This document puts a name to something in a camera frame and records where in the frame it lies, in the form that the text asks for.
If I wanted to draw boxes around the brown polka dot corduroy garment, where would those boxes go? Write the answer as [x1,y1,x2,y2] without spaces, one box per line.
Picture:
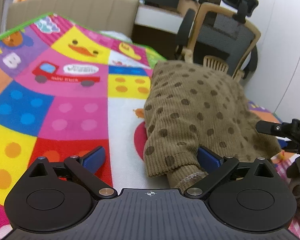
[143,61,281,191]

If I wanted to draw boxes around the colourful cartoon play mat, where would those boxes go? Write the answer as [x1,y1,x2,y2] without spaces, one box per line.
[0,12,300,240]

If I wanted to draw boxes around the beige mesh office chair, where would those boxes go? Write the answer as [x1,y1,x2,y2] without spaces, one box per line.
[174,0,261,81]

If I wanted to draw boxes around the white bed sheet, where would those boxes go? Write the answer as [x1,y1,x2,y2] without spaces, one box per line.
[99,30,132,43]

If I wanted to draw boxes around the beige upholstered headboard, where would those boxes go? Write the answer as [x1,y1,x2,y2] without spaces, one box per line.
[5,0,139,37]

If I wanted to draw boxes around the white desk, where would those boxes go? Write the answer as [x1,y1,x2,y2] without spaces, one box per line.
[134,4,183,34]

